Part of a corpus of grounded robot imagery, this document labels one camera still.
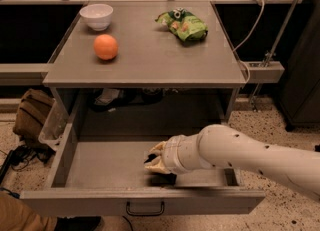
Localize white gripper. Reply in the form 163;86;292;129
144;135;213;175

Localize black rxbar chocolate wrapper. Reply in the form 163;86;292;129
143;153;177;185

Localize grey top drawer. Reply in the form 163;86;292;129
21;124;265;216

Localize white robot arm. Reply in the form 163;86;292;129
144;124;320;201

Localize dark round container under counter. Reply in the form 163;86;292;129
141;88;163;104

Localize grey cabinet with counter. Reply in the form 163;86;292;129
44;1;245;141

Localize black bag with paper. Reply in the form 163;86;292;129
87;88;137;112

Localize clear plastic bin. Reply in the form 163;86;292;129
38;102;68;151

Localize orange fruit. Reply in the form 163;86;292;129
93;34;118;60

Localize brown backpack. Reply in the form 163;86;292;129
13;89;54;142

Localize green chip bag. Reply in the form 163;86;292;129
155;8;208;42

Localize metal stand pole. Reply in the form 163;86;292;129
249;0;299;112

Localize white ceramic bowl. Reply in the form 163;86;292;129
80;4;113;31

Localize black drawer handle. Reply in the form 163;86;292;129
126;201;165;217

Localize black cables on floor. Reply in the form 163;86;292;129
0;144;54;185

